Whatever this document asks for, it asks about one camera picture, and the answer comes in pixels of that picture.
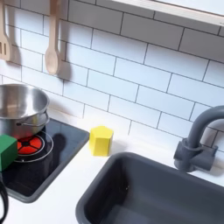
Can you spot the green block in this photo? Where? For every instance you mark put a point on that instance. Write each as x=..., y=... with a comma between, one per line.
x=6, y=151

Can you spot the yellow pentagon block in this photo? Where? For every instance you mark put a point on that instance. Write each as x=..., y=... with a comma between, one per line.
x=100, y=141

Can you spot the black stove top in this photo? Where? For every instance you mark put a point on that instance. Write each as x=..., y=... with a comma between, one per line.
x=58, y=145

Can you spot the wooden spoon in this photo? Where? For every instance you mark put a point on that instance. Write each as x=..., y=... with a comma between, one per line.
x=53, y=55

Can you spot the grey tap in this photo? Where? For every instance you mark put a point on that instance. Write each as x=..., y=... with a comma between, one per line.
x=195, y=145

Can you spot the steel pot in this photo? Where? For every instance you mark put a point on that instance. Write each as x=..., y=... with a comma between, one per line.
x=20, y=108

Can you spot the grey sink basin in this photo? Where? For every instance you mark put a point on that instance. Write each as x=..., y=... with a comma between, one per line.
x=157, y=192

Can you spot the wooden shelf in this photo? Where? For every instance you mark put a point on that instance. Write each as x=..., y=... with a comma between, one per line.
x=175, y=8

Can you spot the wooden slotted spatula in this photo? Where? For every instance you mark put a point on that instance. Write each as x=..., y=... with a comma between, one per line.
x=4, y=43

